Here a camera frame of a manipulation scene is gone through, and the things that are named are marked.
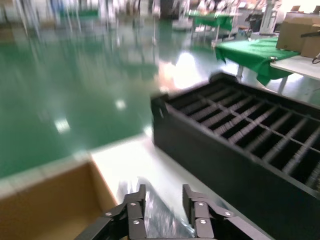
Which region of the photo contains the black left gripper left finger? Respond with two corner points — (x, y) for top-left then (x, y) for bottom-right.
(74, 184), (147, 240)

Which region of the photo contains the black slotted plastic container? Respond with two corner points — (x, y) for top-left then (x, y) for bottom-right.
(149, 72), (320, 240)

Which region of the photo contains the open brown cardboard box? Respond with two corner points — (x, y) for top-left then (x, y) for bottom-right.
(0, 159), (120, 240)

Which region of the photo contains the green cloth covered table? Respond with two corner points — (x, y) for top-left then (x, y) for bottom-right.
(214, 36), (301, 86)

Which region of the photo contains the grey antistatic plastic bag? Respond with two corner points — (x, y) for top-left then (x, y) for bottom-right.
(117, 176), (198, 240)

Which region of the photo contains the large brown cardboard carton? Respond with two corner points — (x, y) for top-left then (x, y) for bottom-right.
(275, 11), (320, 52)

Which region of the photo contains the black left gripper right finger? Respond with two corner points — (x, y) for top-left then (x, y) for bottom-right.
(182, 184), (271, 240)

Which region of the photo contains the small brown cardboard carton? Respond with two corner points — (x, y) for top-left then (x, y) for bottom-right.
(299, 36), (320, 59)

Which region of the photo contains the white table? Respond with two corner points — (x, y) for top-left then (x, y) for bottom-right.
(269, 53), (320, 81)

